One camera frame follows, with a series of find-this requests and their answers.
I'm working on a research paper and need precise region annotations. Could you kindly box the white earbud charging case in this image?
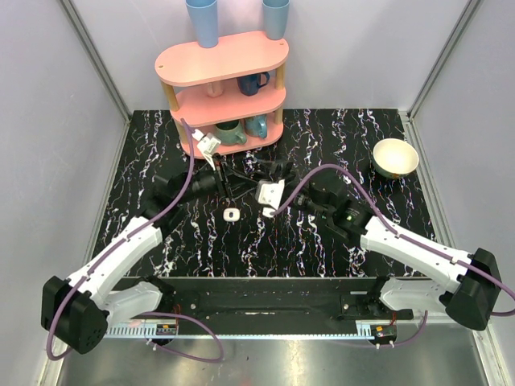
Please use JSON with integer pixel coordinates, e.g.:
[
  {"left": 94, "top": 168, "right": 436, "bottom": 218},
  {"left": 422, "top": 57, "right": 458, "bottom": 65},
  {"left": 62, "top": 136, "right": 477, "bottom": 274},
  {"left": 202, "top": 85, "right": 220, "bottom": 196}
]
[{"left": 223, "top": 207, "right": 241, "bottom": 223}]

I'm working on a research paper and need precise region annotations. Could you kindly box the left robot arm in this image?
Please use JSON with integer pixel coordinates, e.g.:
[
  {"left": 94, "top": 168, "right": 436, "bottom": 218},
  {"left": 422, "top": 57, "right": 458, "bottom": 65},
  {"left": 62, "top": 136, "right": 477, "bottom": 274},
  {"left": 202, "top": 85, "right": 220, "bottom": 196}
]
[{"left": 41, "top": 156, "right": 262, "bottom": 360}]

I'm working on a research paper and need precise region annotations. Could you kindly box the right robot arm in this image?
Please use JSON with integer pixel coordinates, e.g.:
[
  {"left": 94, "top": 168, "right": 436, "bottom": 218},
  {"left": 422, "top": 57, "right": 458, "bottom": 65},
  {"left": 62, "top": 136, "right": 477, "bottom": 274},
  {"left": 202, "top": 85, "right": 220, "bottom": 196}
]
[{"left": 256, "top": 164, "right": 502, "bottom": 331}]

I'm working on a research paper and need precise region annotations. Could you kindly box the green ceramic mug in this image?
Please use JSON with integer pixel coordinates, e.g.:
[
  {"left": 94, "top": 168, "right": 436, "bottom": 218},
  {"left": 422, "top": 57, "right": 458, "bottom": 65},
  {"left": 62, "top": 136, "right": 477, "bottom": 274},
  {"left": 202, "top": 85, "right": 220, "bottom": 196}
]
[{"left": 215, "top": 120, "right": 247, "bottom": 146}]

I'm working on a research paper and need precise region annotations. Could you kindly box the light blue butterfly mug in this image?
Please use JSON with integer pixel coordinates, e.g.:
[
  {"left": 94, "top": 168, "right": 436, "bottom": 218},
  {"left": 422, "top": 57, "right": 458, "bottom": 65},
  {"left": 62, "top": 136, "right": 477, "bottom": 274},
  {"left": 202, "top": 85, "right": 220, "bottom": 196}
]
[{"left": 245, "top": 114, "right": 268, "bottom": 139}]

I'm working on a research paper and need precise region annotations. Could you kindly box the pink three-tier shelf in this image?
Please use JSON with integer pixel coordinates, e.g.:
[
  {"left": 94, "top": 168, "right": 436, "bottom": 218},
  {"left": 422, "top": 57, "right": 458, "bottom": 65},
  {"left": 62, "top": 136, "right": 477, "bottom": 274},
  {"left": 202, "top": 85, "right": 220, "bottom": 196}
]
[{"left": 154, "top": 31, "right": 290, "bottom": 154}]

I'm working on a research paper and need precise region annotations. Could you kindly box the pink mug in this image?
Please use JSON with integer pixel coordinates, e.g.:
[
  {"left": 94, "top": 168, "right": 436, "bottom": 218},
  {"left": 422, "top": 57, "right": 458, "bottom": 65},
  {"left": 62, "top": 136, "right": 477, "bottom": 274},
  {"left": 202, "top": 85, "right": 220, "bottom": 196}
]
[{"left": 205, "top": 81, "right": 224, "bottom": 98}]

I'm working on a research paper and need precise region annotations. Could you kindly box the dark blue mug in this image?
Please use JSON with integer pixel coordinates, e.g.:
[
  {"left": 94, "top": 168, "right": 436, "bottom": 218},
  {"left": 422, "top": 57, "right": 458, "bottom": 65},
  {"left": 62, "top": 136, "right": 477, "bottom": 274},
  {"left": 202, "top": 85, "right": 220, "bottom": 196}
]
[{"left": 237, "top": 72, "right": 270, "bottom": 97}]

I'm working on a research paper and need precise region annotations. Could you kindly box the cream bowl green outside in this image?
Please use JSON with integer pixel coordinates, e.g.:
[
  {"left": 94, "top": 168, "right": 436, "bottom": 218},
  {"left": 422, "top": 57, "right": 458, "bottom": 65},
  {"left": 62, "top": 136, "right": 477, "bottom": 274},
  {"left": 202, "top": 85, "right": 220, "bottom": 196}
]
[{"left": 372, "top": 138, "right": 419, "bottom": 179}]

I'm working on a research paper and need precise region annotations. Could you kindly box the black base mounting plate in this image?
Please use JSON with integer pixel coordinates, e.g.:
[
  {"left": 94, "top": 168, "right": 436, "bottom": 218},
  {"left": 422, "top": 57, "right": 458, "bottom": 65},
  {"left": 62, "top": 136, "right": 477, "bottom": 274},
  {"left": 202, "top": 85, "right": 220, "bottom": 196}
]
[{"left": 158, "top": 277, "right": 414, "bottom": 339}]

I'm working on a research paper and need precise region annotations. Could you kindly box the left light blue cup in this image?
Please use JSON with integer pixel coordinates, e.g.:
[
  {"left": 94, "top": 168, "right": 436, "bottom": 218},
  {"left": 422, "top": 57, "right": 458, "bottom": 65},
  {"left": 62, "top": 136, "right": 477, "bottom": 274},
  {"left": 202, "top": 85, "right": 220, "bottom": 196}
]
[{"left": 186, "top": 0, "right": 219, "bottom": 48}]

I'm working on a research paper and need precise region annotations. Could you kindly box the light blue cup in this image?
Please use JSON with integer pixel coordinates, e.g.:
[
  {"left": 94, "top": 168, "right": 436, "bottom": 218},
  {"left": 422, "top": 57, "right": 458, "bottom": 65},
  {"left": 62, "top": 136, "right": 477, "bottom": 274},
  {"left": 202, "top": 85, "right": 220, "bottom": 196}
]
[
  {"left": 262, "top": 0, "right": 290, "bottom": 40},
  {"left": 186, "top": 0, "right": 219, "bottom": 48}
]

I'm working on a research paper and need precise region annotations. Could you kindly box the right light blue cup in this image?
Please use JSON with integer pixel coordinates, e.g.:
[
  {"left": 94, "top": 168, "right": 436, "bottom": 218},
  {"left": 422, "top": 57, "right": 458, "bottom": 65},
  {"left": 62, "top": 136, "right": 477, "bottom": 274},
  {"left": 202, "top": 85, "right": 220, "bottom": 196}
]
[{"left": 262, "top": 0, "right": 290, "bottom": 40}]

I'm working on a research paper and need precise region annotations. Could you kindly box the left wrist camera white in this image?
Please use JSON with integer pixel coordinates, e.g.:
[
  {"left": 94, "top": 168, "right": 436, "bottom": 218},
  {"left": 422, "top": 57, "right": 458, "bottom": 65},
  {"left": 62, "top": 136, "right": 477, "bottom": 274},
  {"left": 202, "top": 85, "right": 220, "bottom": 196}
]
[{"left": 192, "top": 129, "right": 221, "bottom": 170}]

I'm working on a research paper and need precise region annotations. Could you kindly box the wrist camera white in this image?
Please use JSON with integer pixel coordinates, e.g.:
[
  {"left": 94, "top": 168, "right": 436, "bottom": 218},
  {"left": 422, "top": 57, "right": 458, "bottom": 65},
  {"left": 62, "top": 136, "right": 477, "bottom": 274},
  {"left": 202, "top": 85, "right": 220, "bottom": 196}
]
[
  {"left": 255, "top": 179, "right": 285, "bottom": 218},
  {"left": 192, "top": 129, "right": 221, "bottom": 170}
]

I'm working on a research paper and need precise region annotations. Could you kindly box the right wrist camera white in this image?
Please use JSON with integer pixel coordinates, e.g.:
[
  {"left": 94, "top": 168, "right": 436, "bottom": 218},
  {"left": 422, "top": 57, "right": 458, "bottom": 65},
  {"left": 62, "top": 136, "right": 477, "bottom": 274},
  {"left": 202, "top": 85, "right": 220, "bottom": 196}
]
[{"left": 255, "top": 179, "right": 285, "bottom": 218}]

